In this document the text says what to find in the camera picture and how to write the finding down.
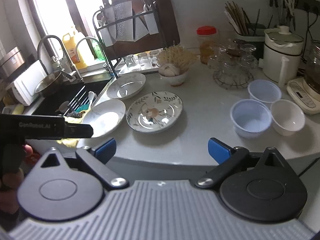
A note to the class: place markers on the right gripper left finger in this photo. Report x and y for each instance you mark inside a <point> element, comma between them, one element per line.
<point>93,161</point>

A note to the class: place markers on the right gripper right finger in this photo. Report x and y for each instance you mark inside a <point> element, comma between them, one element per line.
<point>230,160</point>

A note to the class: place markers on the white leaf plate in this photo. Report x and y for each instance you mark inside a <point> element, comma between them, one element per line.
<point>126,86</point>
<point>105,117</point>

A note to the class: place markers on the pale blue plastic bowl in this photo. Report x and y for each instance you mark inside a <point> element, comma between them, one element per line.
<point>264,91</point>
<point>250,118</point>

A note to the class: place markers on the white plastic bowl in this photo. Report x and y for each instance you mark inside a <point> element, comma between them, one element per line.
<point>288,118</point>

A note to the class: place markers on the person's left hand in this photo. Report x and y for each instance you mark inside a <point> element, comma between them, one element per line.
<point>12,181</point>

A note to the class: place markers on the yellow dish cloth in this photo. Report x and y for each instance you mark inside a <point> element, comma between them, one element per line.
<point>70,142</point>

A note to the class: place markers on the white cutting board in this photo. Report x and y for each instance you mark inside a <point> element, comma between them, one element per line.
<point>24,86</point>

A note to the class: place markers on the teal flower mat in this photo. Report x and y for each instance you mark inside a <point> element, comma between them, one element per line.
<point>82,108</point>

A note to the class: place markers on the steel pot in sink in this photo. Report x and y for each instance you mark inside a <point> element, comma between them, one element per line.
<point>50,84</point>

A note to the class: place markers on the floral rabbit pattern plate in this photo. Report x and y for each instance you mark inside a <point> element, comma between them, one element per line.
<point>154,112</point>

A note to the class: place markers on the glass kettle on base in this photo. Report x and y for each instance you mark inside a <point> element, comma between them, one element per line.
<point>305,90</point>

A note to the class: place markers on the white bowl with garlic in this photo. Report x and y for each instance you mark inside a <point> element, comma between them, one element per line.
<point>175,80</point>

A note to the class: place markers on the yellow detergent bottle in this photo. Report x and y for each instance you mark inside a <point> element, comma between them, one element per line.
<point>78,57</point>

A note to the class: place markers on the green bottle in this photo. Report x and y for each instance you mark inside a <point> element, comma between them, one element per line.
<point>97,50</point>

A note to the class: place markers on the white electric cooking pot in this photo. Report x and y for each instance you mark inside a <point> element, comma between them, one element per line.
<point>282,54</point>

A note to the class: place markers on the dried noodle bundle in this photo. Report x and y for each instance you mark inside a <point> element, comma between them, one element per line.
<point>180,57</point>

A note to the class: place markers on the red lid glass jar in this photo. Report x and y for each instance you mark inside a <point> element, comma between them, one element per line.
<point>207,37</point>

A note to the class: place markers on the green chopstick holder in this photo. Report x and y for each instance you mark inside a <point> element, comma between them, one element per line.
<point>245,29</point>

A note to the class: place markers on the black dish rack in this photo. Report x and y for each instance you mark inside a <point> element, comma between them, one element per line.
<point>119,22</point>

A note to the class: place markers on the dark wooden cutting board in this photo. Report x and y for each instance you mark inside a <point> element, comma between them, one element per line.
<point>168,32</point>

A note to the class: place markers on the white spoon pink handle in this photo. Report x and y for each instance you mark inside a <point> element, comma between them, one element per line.
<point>91,97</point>

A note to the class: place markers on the wire rack with glasses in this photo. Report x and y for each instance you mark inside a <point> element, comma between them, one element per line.
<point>233,64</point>

